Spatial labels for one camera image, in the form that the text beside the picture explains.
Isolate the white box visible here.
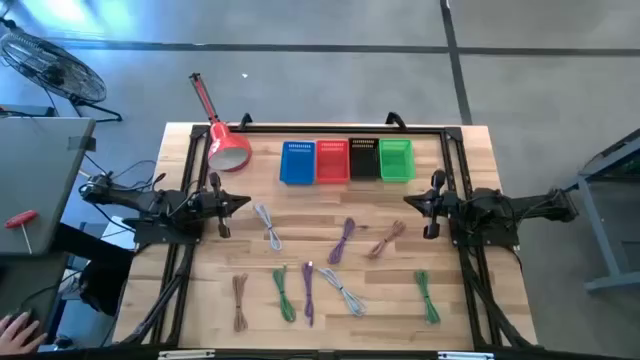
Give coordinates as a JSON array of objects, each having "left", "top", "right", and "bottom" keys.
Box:
[{"left": 99, "top": 214, "right": 137, "bottom": 251}]

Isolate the grey tape strip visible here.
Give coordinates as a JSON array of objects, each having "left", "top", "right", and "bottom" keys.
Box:
[{"left": 67, "top": 134, "right": 96, "bottom": 152}]

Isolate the grey metal table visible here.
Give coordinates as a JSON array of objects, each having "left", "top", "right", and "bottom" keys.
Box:
[{"left": 559, "top": 127, "right": 640, "bottom": 294}]

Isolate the black computer mouse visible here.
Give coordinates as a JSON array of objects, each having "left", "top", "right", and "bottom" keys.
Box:
[{"left": 7, "top": 305, "right": 39, "bottom": 326}]

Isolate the red desk lamp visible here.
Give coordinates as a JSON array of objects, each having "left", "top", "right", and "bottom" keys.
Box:
[{"left": 188, "top": 72, "right": 254, "bottom": 174}]

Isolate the red plastic basket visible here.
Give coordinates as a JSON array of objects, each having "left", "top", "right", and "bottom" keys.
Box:
[{"left": 314, "top": 139, "right": 351, "bottom": 185}]

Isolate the purple USB cable bundle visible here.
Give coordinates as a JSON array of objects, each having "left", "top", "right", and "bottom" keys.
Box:
[
  {"left": 301, "top": 260, "right": 316, "bottom": 328},
  {"left": 327, "top": 216, "right": 357, "bottom": 266}
]

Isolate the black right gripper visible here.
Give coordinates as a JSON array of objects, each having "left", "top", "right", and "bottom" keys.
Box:
[{"left": 402, "top": 168, "right": 459, "bottom": 240}]

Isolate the dark grey desk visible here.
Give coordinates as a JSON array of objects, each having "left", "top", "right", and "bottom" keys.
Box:
[{"left": 0, "top": 249, "right": 69, "bottom": 354}]

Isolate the black floor fan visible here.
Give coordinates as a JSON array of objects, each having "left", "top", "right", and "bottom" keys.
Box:
[{"left": 0, "top": 17, "right": 124, "bottom": 124}]

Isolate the black plastic basket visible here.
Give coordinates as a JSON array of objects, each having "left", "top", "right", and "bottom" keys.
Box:
[{"left": 348, "top": 137, "right": 381, "bottom": 181}]

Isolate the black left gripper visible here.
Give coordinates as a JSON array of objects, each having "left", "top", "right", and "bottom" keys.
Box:
[{"left": 197, "top": 171, "right": 252, "bottom": 240}]

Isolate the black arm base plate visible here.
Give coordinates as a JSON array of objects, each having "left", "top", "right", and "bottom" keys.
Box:
[
  {"left": 449, "top": 214, "right": 521, "bottom": 247},
  {"left": 122, "top": 215, "right": 205, "bottom": 246}
]

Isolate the black aluminium table frame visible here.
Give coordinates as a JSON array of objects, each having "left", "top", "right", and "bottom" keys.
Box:
[{"left": 119, "top": 122, "right": 539, "bottom": 351}]

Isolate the person's hand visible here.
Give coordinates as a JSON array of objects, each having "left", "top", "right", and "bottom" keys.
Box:
[{"left": 0, "top": 310, "right": 49, "bottom": 356}]

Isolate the blue plastic basket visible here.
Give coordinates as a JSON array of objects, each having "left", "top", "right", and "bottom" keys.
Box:
[{"left": 278, "top": 140, "right": 317, "bottom": 186}]

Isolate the grey USB cable bundle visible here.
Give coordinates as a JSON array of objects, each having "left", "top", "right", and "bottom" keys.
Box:
[
  {"left": 253, "top": 202, "right": 284, "bottom": 252},
  {"left": 317, "top": 267, "right": 368, "bottom": 319}
]

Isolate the red-handled T hex key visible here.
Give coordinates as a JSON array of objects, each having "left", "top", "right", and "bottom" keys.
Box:
[{"left": 3, "top": 209, "right": 40, "bottom": 255}]

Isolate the silver metal hinge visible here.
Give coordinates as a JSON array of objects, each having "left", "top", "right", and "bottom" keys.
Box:
[
  {"left": 157, "top": 349, "right": 216, "bottom": 360},
  {"left": 437, "top": 351, "right": 496, "bottom": 360}
]

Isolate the black office chair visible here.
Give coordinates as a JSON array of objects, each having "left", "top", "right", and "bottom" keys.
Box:
[{"left": 52, "top": 222, "right": 135, "bottom": 317}]

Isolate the brown USB cable bundle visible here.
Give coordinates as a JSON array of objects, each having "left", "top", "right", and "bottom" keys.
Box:
[
  {"left": 231, "top": 272, "right": 250, "bottom": 334},
  {"left": 366, "top": 219, "right": 407, "bottom": 261}
]

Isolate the green plastic basket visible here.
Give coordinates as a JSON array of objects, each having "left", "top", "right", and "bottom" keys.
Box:
[{"left": 378, "top": 138, "right": 417, "bottom": 184}]

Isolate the green USB cable bundle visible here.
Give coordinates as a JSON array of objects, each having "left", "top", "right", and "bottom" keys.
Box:
[
  {"left": 271, "top": 264, "right": 298, "bottom": 324},
  {"left": 413, "top": 269, "right": 442, "bottom": 325}
]

